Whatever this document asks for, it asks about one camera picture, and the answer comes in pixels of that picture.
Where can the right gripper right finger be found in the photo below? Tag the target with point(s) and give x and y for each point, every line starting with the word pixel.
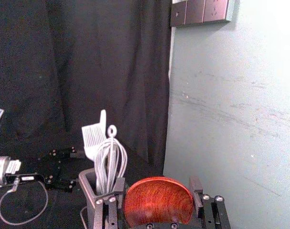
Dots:
pixel 212 212

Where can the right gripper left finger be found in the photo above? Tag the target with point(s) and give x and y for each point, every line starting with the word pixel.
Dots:
pixel 111 210

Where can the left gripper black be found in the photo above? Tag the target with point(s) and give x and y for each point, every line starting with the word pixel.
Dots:
pixel 35 178

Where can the red-brown wooden bowl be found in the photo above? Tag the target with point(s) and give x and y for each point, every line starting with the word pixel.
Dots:
pixel 159 200

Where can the dark grey utensil holder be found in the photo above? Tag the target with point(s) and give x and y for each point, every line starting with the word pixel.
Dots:
pixel 89 190

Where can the white slotted spatula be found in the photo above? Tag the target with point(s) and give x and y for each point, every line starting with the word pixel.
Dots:
pixel 93 140

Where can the black cloth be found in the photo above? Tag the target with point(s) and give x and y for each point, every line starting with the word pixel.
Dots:
pixel 63 59

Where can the grey wall socket panel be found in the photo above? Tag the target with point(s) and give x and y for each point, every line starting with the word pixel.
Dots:
pixel 207 10

